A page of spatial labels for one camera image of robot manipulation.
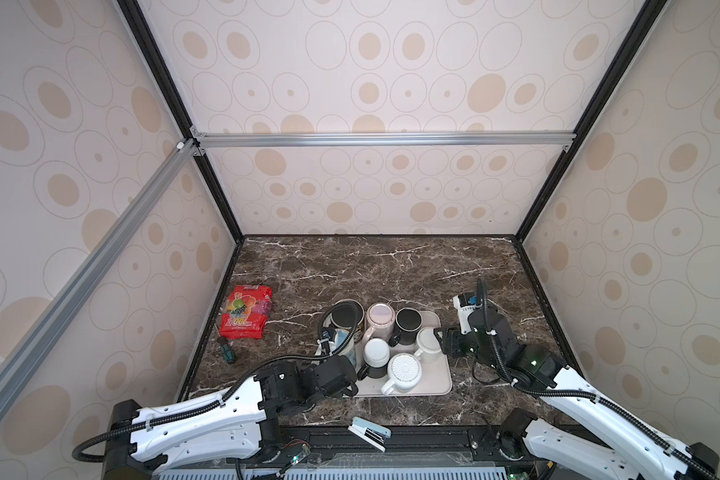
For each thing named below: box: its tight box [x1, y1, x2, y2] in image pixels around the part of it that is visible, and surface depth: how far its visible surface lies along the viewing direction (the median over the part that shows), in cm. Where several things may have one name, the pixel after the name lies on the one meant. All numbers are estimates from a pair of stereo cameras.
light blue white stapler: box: [347, 416, 392, 453], surface depth 76 cm
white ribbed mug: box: [380, 352, 423, 396], surface depth 79 cm
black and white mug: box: [357, 338, 390, 381], surface depth 82 cm
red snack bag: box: [220, 285, 273, 339], surface depth 95 cm
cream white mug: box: [414, 327, 442, 363], surface depth 85 cm
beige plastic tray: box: [355, 311, 453, 398], surface depth 83 cm
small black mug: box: [388, 307, 423, 347], surface depth 87 cm
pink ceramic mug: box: [362, 303, 396, 341], surface depth 86 cm
